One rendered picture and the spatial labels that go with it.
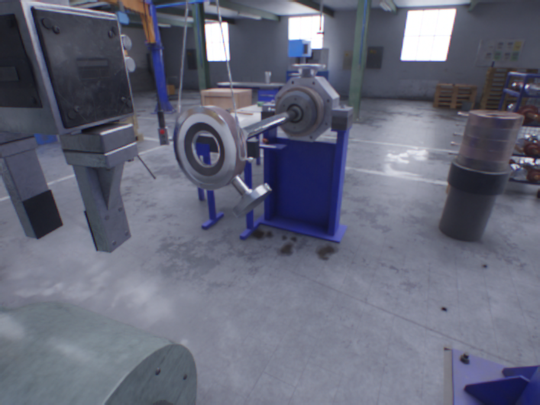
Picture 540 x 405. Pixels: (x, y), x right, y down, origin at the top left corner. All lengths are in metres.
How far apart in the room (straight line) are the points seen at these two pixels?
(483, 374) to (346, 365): 0.68
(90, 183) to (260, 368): 1.46
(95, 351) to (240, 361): 1.41
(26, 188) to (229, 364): 1.42
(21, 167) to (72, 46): 0.24
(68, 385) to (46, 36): 0.35
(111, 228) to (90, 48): 0.24
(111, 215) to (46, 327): 0.16
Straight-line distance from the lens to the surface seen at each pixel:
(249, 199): 1.22
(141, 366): 0.41
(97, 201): 0.47
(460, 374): 1.93
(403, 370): 1.88
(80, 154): 0.44
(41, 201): 0.61
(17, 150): 0.58
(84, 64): 0.42
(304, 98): 2.26
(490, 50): 13.85
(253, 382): 1.72
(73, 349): 0.44
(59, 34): 0.41
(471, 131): 2.86
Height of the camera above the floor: 1.45
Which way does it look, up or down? 26 degrees down
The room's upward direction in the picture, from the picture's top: straight up
